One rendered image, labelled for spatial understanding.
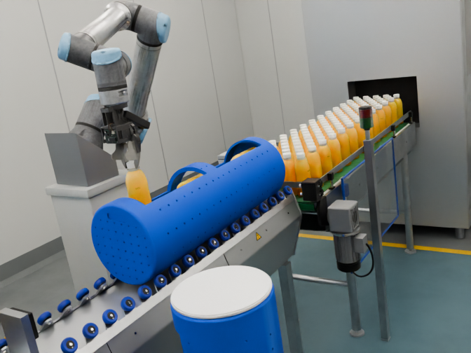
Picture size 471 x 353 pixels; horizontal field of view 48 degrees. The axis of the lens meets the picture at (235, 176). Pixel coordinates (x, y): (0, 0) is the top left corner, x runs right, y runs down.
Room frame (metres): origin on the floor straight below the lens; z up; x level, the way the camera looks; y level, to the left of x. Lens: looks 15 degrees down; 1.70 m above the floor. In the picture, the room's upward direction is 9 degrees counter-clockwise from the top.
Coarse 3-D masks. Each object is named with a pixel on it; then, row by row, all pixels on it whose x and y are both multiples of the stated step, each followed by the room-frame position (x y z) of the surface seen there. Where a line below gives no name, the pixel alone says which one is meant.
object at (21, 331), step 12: (0, 312) 1.27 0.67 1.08; (12, 312) 1.26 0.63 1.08; (24, 312) 1.25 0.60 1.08; (12, 324) 1.25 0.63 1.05; (24, 324) 1.23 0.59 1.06; (12, 336) 1.26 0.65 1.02; (24, 336) 1.23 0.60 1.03; (36, 336) 1.25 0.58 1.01; (12, 348) 1.27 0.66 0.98; (24, 348) 1.24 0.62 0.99; (36, 348) 1.24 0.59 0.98
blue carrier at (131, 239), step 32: (224, 160) 2.33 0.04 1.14; (256, 160) 2.09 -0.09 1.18; (192, 192) 1.75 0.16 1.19; (224, 192) 1.85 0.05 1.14; (256, 192) 2.01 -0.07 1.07; (96, 224) 1.65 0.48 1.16; (128, 224) 1.56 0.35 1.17; (160, 224) 1.57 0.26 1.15; (192, 224) 1.67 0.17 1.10; (224, 224) 1.85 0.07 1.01; (128, 256) 1.58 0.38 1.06; (160, 256) 1.53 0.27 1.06
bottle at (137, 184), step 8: (128, 176) 1.66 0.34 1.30; (136, 176) 1.65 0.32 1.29; (144, 176) 1.67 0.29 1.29; (128, 184) 1.65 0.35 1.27; (136, 184) 1.65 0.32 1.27; (144, 184) 1.66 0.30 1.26; (128, 192) 1.66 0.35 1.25; (136, 192) 1.65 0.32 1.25; (144, 192) 1.66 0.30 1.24; (144, 200) 1.65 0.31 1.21
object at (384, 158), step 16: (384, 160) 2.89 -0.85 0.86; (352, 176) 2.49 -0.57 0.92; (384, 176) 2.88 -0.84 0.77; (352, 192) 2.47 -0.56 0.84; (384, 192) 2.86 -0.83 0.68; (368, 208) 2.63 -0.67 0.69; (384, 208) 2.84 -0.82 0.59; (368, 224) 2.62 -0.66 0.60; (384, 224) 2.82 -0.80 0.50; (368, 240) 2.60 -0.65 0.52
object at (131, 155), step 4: (128, 144) 1.64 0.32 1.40; (132, 144) 1.66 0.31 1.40; (128, 148) 1.64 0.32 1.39; (132, 148) 1.65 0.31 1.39; (128, 152) 1.63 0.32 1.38; (132, 152) 1.65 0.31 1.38; (136, 152) 1.65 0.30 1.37; (128, 156) 1.63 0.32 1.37; (132, 156) 1.64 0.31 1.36; (136, 156) 1.65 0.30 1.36; (136, 160) 1.66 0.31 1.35; (136, 164) 1.66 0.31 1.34; (136, 168) 1.66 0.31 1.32
